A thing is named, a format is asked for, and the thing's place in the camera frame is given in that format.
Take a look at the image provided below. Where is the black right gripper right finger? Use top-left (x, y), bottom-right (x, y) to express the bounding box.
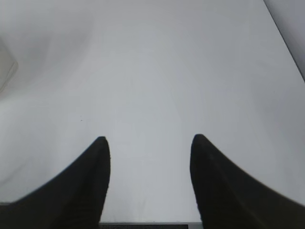
top-left (190, 134), bottom-right (305, 229)

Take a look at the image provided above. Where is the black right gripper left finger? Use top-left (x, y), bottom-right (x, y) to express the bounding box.
top-left (0, 137), bottom-right (111, 229)

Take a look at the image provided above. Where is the cream canvas zipper bag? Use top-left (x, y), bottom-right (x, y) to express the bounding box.
top-left (0, 38), bottom-right (18, 92)

